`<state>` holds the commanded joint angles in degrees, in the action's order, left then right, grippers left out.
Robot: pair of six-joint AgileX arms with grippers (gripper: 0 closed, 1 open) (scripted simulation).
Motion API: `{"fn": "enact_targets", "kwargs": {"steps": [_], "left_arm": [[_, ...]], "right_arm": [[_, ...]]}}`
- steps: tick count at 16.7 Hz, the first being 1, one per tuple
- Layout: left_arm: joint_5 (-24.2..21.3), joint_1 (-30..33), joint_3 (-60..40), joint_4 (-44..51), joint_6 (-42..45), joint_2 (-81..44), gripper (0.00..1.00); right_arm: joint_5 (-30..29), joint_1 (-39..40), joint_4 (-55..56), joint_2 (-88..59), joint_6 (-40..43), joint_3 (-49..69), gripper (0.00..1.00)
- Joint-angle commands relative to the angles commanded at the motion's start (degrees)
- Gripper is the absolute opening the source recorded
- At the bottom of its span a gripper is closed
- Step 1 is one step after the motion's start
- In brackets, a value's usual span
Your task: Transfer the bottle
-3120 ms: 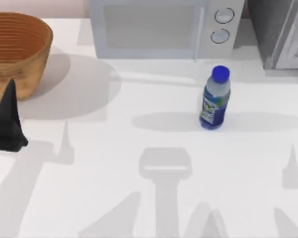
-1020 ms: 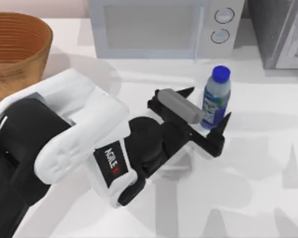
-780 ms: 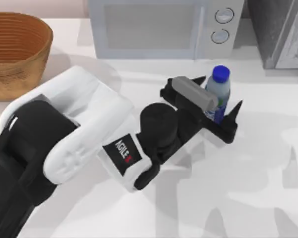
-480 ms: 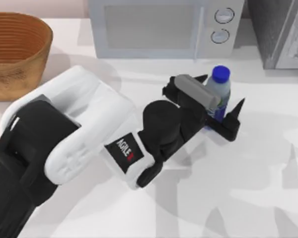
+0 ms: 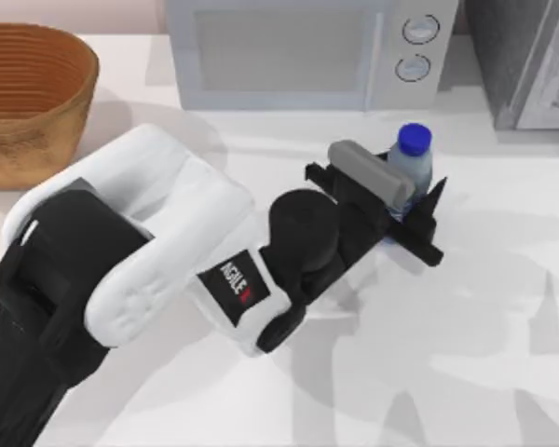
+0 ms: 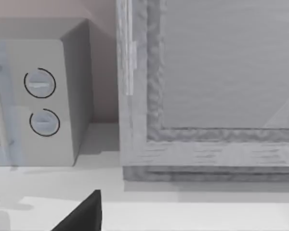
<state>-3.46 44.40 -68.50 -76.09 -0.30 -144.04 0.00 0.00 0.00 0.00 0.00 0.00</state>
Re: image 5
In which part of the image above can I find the clear bottle with blue cap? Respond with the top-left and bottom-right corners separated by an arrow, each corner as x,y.
383,122 -> 435,223

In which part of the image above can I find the round microwave knob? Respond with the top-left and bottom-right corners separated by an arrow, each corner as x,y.
394,52 -> 433,85
402,12 -> 443,47

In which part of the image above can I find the pale microwave oven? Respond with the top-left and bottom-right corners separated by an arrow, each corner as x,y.
161,0 -> 458,114

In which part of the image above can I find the microwave oven door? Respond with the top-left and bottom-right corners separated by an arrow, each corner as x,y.
163,0 -> 386,114

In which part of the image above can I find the grey cabinet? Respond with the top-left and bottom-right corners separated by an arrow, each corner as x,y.
464,0 -> 559,133

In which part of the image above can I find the brown woven basket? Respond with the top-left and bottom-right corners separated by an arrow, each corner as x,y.
0,22 -> 101,192

